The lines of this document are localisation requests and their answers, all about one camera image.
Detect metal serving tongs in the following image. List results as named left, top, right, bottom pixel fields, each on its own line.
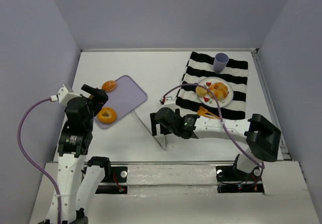
left=133, top=110, right=167, bottom=151

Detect small round bun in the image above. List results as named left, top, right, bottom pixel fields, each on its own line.
left=195, top=87, right=208, bottom=98

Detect twisted glazed bread ring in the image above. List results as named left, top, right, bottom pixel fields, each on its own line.
left=209, top=82, right=230, bottom=100

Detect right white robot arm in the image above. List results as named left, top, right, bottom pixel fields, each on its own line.
left=150, top=107, right=281, bottom=181

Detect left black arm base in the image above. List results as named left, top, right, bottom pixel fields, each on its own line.
left=77, top=162, right=128, bottom=197

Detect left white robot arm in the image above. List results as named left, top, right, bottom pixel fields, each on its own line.
left=43, top=85, right=111, bottom=223

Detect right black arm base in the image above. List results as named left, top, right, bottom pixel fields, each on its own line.
left=216, top=165, right=265, bottom=194

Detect orange sesame bun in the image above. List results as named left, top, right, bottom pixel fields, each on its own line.
left=102, top=81, right=117, bottom=92

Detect orange plastic spoon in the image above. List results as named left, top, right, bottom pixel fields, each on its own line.
left=197, top=109, right=216, bottom=119

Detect orange plastic fork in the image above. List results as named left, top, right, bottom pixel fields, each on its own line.
left=198, top=106, right=219, bottom=119

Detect lavender plastic tray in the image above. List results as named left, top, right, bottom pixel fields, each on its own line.
left=95, top=75, right=148, bottom=129

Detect white plate fruit pattern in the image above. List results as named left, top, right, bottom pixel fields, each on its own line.
left=198, top=77, right=233, bottom=108

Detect black white striped cloth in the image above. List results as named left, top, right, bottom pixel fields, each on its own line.
left=176, top=51, right=249, bottom=120

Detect lavender plastic cup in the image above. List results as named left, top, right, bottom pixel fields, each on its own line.
left=213, top=53, right=229, bottom=73

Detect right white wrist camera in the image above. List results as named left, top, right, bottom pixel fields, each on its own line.
left=160, top=96, right=176, bottom=112

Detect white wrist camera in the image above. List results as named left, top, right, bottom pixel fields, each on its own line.
left=50, top=84, right=80, bottom=106
left=160, top=96, right=176, bottom=112

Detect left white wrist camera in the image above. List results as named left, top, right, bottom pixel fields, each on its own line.
left=50, top=84, right=80, bottom=106

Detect orange ring bagel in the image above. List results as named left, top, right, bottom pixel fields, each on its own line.
left=97, top=107, right=117, bottom=124

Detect metal front rail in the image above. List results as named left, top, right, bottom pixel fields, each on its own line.
left=51, top=159, right=287, bottom=165

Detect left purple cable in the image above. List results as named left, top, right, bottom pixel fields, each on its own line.
left=17, top=97, right=62, bottom=224

